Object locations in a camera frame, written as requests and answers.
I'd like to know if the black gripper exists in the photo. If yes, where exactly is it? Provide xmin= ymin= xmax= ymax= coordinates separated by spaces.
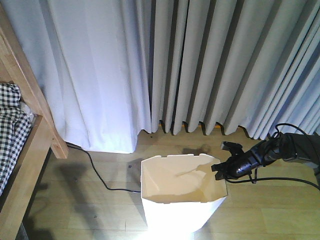
xmin=211 ymin=150 xmax=264 ymax=180

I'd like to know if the white plastic trash bin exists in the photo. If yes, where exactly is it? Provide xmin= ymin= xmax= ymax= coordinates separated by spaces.
xmin=140 ymin=153 xmax=228 ymax=240

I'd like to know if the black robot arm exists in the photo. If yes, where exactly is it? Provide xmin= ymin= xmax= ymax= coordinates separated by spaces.
xmin=211 ymin=133 xmax=320 ymax=180

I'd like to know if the white pleated curtain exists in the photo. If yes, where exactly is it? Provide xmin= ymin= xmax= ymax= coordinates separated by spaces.
xmin=1 ymin=0 xmax=320 ymax=153

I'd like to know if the black white checkered bedding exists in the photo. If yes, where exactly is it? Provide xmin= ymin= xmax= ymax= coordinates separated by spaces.
xmin=0 ymin=83 xmax=32 ymax=192

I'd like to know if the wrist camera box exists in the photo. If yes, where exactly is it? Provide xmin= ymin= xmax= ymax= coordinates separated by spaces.
xmin=220 ymin=141 xmax=244 ymax=156

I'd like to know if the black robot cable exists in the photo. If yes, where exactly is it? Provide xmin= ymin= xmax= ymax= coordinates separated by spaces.
xmin=224 ymin=123 xmax=320 ymax=192

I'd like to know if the black outlet power cord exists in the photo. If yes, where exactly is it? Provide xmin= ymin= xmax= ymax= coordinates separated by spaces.
xmin=66 ymin=141 xmax=142 ymax=194

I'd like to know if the wooden bed frame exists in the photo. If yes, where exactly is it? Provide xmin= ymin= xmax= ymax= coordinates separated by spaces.
xmin=0 ymin=4 xmax=70 ymax=240

